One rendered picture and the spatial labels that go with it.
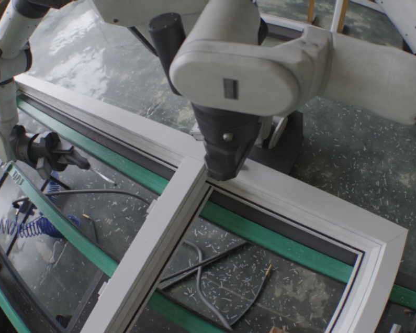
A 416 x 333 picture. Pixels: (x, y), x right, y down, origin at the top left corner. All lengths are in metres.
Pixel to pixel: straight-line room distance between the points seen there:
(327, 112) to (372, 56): 1.60
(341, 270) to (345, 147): 1.25
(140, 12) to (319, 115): 1.55
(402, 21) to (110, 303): 0.59
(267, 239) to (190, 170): 0.20
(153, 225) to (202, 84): 0.30
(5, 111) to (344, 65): 0.72
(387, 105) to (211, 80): 0.16
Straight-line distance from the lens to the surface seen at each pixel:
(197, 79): 0.20
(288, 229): 0.50
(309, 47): 0.20
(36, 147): 0.67
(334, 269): 0.50
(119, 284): 0.46
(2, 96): 0.71
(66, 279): 1.77
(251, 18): 0.26
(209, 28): 0.22
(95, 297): 0.91
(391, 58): 0.24
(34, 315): 1.14
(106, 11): 0.39
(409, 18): 0.30
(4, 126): 0.74
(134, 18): 0.38
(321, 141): 1.65
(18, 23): 0.56
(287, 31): 2.43
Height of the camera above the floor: 1.34
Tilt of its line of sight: 63 degrees down
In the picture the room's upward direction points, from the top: 19 degrees counter-clockwise
